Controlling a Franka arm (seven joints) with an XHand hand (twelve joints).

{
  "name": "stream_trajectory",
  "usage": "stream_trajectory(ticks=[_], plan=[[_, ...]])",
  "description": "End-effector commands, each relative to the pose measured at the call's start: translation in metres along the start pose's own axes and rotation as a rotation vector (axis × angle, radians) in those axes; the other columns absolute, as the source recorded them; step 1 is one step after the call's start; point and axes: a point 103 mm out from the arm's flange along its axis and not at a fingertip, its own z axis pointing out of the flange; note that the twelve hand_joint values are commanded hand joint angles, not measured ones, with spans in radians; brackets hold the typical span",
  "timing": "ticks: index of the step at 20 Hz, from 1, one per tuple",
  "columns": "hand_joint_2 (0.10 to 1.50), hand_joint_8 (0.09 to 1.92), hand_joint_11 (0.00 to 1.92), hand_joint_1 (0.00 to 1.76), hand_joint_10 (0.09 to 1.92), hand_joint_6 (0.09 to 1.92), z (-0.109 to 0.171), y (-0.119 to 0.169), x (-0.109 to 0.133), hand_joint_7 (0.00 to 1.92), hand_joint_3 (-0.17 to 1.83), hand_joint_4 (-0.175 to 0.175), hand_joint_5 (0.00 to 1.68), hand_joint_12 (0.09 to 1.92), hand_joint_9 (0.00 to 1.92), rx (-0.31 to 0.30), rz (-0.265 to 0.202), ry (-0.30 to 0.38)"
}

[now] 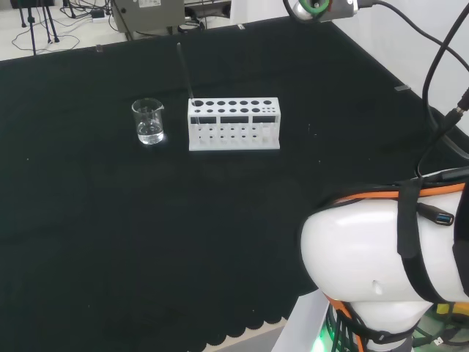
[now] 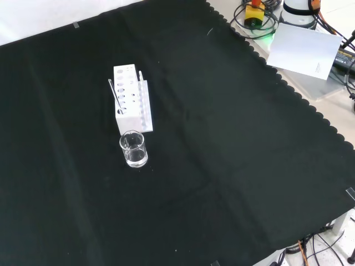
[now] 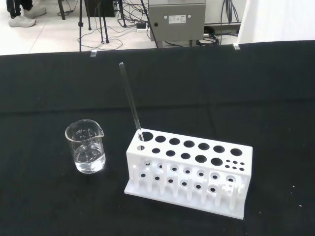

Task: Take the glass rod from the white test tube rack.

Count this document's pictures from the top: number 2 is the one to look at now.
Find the white test tube rack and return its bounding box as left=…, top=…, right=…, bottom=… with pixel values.
left=113, top=63, right=154, bottom=134

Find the clear glass rod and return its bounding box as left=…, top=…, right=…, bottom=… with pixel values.
left=108, top=79, right=124, bottom=115

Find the black bench cloth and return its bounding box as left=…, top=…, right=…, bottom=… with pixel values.
left=0, top=0, right=355, bottom=266

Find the small clear glass beaker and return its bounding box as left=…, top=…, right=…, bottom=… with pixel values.
left=119, top=130, right=149, bottom=169

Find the yellow stop button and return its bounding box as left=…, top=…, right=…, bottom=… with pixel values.
left=244, top=0, right=266, bottom=29

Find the pale board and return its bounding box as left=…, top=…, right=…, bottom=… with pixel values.
left=266, top=22, right=343, bottom=81

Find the black power adapter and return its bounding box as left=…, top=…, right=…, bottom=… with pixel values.
left=332, top=47, right=355, bottom=74

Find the white table leg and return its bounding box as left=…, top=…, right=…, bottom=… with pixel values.
left=332, top=208, right=355, bottom=237

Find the black coiled cable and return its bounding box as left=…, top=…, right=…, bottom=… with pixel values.
left=233, top=0, right=280, bottom=39

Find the grey base plate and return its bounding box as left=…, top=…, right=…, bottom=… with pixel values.
left=276, top=67, right=349, bottom=101

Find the thin orange cable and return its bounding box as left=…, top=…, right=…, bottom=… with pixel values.
left=297, top=240, right=309, bottom=266

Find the black adapter cable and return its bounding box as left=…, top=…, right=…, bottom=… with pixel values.
left=329, top=64, right=355, bottom=113

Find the black floor cable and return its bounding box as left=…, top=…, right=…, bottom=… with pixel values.
left=285, top=226, right=355, bottom=266

